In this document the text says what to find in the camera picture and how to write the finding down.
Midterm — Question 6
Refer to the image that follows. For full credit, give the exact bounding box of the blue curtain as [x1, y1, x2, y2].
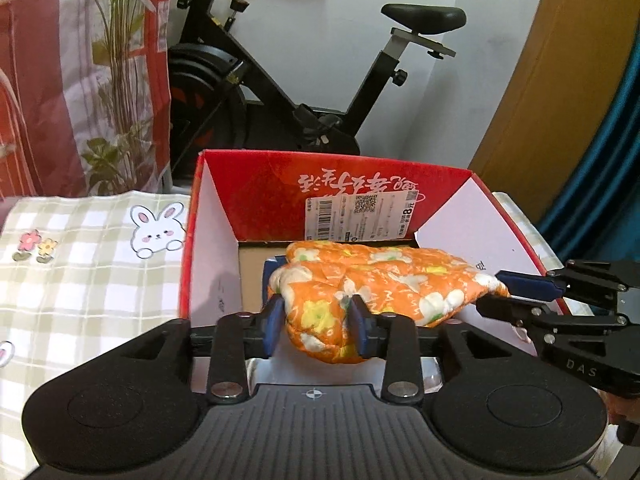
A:
[537, 50, 640, 267]

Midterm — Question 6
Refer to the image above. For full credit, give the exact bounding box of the black exercise bike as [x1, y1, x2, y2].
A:
[167, 0, 468, 171]

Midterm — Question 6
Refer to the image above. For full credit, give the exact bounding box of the orange floral cloth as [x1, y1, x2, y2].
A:
[267, 240, 512, 365]

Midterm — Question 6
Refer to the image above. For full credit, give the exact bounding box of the red and pink curtain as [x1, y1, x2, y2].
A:
[0, 0, 174, 199]

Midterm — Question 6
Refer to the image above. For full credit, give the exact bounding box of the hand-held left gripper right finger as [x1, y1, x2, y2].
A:
[347, 294, 502, 406]

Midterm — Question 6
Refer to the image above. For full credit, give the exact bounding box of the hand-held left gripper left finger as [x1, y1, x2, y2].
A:
[125, 295, 287, 407]

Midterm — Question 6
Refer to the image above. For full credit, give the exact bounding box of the tall green plant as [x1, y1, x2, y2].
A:
[60, 0, 167, 194]

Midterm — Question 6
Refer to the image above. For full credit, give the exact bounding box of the green checked tablecloth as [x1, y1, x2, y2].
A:
[0, 189, 568, 480]

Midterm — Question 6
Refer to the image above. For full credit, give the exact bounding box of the red strawberry cardboard box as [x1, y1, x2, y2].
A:
[180, 149, 572, 347]

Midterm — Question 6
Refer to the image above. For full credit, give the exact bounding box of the wooden door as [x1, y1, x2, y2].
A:
[467, 0, 637, 197]

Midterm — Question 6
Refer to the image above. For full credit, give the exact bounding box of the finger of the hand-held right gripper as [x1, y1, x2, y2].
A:
[495, 259, 640, 307]
[476, 295, 629, 347]

